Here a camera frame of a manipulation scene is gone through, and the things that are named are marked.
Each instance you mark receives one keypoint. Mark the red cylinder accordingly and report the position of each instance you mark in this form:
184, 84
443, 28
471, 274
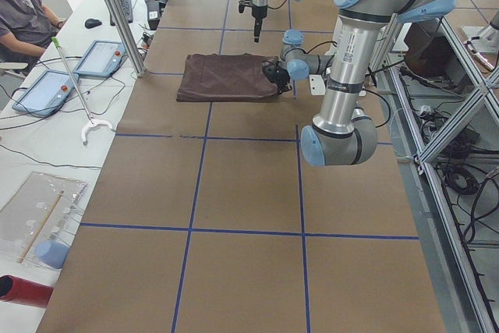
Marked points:
24, 292

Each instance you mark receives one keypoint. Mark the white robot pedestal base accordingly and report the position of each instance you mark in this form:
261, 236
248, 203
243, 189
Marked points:
318, 82

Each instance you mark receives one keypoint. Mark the blue teach pendant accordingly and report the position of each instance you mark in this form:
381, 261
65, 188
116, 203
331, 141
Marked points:
46, 95
101, 59

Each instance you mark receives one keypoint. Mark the far blue teach pendant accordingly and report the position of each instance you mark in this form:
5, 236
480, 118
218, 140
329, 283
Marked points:
101, 59

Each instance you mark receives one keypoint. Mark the aluminium frame post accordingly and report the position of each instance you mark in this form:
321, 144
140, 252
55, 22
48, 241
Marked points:
126, 36

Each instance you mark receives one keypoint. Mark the blue tape line lengthwise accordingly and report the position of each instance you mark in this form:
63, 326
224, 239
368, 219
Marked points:
303, 231

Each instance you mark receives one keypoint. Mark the dark brown t-shirt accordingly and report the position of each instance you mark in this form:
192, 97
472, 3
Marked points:
225, 78

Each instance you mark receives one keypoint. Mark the near blue teach pendant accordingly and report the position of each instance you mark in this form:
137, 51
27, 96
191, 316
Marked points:
46, 95

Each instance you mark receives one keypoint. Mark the blue tape line crosswise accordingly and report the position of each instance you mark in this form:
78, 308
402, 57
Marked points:
250, 232

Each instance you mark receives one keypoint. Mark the aluminium frame structure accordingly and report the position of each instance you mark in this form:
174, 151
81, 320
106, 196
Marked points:
440, 79

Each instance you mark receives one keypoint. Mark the blue plastic cup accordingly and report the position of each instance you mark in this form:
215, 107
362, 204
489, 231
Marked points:
52, 253

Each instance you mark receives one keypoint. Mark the black computer mouse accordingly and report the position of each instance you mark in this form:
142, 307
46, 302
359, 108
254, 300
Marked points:
92, 23

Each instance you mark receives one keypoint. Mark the black keyboard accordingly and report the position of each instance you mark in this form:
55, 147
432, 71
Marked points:
127, 8

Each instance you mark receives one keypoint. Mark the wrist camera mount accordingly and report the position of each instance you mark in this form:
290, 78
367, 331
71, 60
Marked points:
270, 69
244, 4

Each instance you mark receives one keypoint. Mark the seated person grey shirt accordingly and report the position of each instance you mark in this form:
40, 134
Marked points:
27, 27

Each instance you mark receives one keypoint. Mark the clear plastic bag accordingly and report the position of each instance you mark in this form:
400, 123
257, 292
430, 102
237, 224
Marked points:
43, 208

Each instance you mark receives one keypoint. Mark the white reacher grabber tool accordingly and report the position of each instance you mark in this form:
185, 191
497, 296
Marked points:
93, 122

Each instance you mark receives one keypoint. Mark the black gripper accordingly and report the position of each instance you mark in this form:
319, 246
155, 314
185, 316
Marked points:
278, 76
257, 12

